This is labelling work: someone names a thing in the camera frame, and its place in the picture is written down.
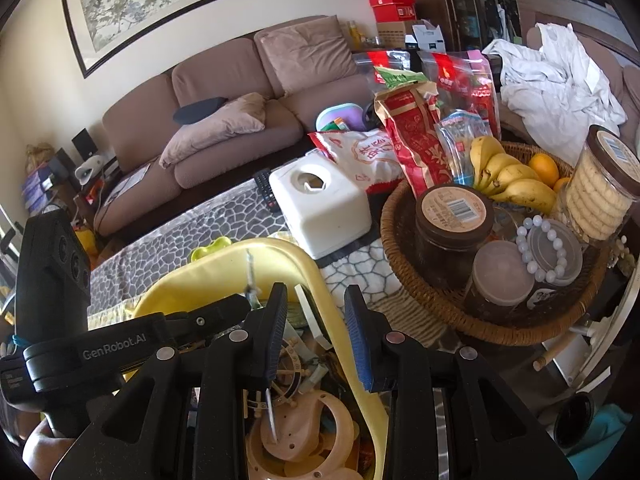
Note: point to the small green dish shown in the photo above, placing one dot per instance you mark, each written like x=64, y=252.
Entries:
x=210, y=251

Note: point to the red box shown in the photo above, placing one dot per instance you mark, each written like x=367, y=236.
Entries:
x=392, y=7

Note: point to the yellow plastic basin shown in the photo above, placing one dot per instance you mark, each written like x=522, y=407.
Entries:
x=210, y=275

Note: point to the dark blue cushion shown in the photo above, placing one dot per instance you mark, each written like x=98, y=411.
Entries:
x=197, y=110

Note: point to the black cup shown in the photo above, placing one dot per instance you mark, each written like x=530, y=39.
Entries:
x=575, y=420

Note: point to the brown armchair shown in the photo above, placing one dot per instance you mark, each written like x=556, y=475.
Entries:
x=607, y=52

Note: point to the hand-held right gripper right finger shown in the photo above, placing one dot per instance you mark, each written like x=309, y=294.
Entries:
x=356, y=345

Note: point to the woven straw mat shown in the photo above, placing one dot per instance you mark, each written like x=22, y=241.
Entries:
x=410, y=315

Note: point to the grey patterned cloth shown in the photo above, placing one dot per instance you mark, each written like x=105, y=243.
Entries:
x=200, y=220

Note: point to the beige flat pillow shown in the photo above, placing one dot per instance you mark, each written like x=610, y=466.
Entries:
x=215, y=127

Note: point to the green snack bag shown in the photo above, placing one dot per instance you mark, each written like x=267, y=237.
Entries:
x=400, y=78

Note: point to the white open box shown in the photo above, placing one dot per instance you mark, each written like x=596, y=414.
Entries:
x=427, y=37

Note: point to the blue zip bag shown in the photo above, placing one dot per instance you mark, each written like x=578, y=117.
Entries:
x=457, y=142

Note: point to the beige square cushion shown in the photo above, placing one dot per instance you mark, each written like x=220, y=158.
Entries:
x=305, y=52

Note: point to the white tissue box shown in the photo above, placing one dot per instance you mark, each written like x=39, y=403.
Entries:
x=325, y=215

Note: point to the grey lid jar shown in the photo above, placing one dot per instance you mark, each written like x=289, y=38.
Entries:
x=550, y=246

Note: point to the clear red snack bag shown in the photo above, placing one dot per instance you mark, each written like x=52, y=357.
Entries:
x=460, y=85
x=387, y=62

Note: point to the white clothes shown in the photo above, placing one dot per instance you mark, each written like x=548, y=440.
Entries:
x=555, y=85

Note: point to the bunch of bananas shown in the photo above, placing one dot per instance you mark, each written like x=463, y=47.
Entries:
x=520, y=180

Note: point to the beige plastic toy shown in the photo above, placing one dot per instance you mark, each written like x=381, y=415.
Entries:
x=310, y=440

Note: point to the brown lid jar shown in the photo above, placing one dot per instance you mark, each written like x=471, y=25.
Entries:
x=452, y=210

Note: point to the translucent lid jar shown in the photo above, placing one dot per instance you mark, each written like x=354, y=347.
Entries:
x=500, y=270

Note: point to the wooden stick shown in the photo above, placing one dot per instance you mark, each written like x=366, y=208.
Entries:
x=555, y=352

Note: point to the yellow plastic bag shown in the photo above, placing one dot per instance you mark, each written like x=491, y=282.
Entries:
x=92, y=241

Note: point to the white handheld device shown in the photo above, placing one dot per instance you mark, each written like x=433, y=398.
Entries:
x=90, y=167

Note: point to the cardboard box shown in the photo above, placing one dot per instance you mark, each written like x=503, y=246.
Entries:
x=392, y=32

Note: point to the papers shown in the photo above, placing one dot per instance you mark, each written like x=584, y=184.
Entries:
x=127, y=180

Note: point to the person's left hand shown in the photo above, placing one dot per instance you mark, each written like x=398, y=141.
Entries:
x=42, y=447

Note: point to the clear cookie jar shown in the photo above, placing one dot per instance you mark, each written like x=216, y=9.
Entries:
x=595, y=195

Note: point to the gold ornament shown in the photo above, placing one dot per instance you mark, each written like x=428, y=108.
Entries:
x=292, y=365

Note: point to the black speaker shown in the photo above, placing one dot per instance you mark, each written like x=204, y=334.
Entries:
x=82, y=142

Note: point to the stack of blue boxes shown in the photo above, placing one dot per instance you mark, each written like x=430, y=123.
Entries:
x=37, y=185

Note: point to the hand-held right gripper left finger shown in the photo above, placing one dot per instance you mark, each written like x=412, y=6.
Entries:
x=277, y=345

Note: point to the wicker basket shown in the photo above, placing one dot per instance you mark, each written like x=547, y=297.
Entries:
x=500, y=325

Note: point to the brown sofa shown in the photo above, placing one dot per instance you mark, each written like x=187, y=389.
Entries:
x=150, y=105

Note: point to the framed painting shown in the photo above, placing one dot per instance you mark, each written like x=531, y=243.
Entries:
x=165, y=0

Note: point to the purple container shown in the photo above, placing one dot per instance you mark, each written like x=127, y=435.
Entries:
x=345, y=112

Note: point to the black remote control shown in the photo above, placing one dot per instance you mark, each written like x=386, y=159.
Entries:
x=265, y=190

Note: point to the teal cloth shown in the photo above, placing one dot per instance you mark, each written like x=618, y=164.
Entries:
x=612, y=435

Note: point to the dark wooden cabinet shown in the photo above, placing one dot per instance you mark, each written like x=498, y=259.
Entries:
x=452, y=10

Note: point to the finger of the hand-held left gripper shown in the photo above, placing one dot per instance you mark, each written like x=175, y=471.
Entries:
x=200, y=321

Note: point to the orange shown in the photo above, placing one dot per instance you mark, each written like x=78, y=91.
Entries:
x=561, y=184
x=545, y=167

